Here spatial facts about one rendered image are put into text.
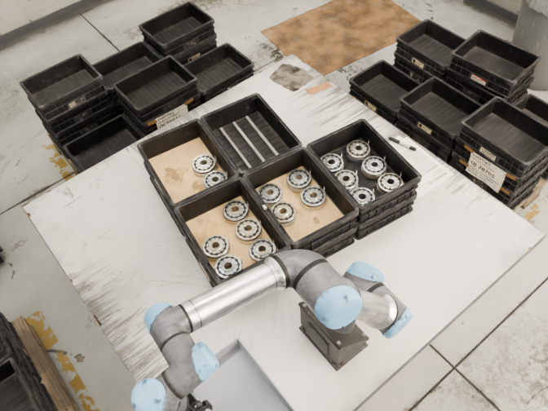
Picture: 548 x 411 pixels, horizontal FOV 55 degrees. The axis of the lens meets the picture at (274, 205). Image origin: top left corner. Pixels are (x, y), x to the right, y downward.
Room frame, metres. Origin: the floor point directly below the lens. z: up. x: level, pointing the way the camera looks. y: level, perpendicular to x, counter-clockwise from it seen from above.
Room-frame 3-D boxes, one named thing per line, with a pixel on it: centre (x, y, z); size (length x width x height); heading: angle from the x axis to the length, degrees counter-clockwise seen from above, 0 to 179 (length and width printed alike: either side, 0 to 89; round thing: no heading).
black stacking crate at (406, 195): (1.40, -0.37, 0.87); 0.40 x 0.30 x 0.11; 26
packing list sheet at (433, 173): (1.54, -0.64, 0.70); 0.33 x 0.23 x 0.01; 35
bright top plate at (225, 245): (1.10, 0.24, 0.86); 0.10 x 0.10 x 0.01
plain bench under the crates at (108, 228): (1.32, 0.02, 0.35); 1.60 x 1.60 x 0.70; 35
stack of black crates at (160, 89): (2.43, 0.61, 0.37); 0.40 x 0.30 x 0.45; 124
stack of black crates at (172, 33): (2.99, 0.51, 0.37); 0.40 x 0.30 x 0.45; 125
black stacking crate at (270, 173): (1.27, -0.10, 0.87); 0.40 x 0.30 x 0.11; 26
